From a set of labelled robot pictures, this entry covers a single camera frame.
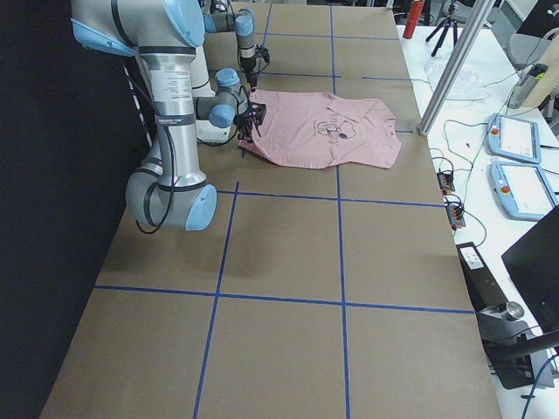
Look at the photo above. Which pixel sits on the pink Snoopy t-shirt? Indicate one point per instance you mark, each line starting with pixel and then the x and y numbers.
pixel 320 130

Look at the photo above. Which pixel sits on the red cylinder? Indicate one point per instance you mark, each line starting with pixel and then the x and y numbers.
pixel 413 18

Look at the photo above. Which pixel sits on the black box with label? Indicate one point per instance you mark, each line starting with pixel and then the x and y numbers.
pixel 484 290

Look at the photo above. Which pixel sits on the lower teach pendant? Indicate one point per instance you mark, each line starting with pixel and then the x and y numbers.
pixel 522 190

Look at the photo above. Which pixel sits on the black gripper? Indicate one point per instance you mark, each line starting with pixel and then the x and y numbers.
pixel 244 120
pixel 249 66

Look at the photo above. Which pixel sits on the clear plastic sheet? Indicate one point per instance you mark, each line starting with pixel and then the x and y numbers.
pixel 467 86

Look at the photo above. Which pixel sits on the black monitor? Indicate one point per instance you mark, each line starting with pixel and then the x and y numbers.
pixel 532 265

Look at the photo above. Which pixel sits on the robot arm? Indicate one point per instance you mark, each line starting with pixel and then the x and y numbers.
pixel 223 18
pixel 169 189

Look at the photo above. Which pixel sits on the black tripod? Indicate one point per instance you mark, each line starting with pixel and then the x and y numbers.
pixel 449 23

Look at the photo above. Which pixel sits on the aluminium frame post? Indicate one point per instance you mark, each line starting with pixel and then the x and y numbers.
pixel 480 12

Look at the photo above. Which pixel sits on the teach pendant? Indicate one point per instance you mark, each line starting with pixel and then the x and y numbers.
pixel 522 190
pixel 514 138

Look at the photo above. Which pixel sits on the upper orange circuit board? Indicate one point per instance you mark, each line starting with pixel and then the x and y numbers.
pixel 445 182

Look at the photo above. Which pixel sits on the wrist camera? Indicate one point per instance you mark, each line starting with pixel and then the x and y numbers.
pixel 263 53

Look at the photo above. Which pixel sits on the metal cylinder knob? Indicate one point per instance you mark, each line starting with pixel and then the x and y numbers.
pixel 513 311

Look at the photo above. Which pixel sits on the upper teach pendant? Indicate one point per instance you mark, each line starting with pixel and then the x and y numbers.
pixel 514 138

